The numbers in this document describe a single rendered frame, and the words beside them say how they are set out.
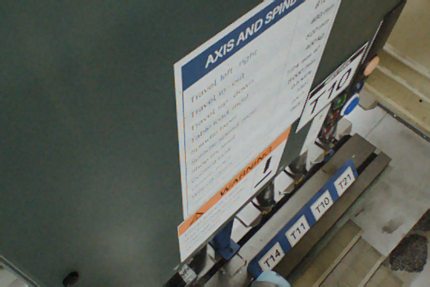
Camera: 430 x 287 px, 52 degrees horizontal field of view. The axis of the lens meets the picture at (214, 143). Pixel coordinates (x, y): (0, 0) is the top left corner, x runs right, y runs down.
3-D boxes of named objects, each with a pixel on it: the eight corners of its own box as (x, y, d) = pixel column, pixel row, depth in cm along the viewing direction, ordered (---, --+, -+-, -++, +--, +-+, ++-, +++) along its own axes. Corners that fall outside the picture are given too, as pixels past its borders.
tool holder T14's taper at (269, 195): (266, 180, 96) (269, 166, 91) (279, 196, 95) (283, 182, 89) (249, 191, 95) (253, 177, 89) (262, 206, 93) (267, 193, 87)
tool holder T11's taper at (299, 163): (297, 150, 101) (303, 135, 95) (310, 165, 99) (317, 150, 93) (282, 159, 99) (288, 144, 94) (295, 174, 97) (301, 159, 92)
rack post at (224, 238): (240, 248, 122) (252, 206, 96) (227, 261, 119) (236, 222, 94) (215, 223, 125) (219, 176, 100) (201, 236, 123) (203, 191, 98)
